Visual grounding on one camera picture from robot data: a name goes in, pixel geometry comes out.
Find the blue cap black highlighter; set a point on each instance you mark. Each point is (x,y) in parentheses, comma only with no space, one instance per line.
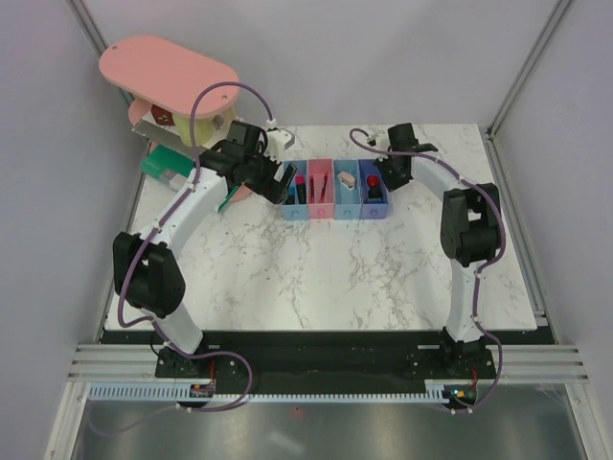
(291,198)

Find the dark red card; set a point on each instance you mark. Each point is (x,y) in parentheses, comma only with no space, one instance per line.
(161,116)

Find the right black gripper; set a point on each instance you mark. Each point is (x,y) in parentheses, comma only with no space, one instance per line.
(391,185)

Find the white silver box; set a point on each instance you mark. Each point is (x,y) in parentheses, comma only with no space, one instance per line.
(169,137)

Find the pink eraser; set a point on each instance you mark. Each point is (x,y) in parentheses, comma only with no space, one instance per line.
(347,180)

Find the cream yellow cylinder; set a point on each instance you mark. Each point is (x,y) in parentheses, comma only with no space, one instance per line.
(194,133)

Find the red pen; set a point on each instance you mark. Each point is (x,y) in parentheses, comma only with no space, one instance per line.
(311,189)
(325,189)

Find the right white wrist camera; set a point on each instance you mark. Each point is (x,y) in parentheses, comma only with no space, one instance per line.
(378,141)

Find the blue pencil sharpener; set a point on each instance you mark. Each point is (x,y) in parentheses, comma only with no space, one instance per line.
(375,195)

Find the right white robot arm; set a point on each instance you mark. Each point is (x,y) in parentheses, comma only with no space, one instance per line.
(472,232)

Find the light blue cable duct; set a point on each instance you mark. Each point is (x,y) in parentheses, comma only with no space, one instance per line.
(184,392)

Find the pink drawer bin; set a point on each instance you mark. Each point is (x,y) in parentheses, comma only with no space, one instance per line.
(320,188)

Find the pink tiered shelf stand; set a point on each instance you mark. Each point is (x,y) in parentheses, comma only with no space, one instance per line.
(156,71)

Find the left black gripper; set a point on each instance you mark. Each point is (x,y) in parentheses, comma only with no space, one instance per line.
(272,190)

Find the red black round stamp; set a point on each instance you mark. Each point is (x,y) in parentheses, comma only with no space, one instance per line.
(373,181)

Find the purple drawer bin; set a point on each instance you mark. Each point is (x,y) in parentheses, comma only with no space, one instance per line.
(371,210)

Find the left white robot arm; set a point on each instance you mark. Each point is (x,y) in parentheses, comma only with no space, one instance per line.
(146,272)

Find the pink cap black highlighter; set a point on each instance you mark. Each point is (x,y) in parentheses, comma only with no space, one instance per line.
(301,189)

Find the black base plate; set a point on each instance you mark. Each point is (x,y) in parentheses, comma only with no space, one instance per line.
(328,361)

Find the light blue drawer bin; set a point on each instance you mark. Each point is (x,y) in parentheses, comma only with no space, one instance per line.
(295,207)

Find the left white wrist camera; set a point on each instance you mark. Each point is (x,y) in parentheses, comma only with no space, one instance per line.
(279,139)

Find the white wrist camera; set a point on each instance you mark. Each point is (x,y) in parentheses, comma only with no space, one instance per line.
(378,141)
(279,139)

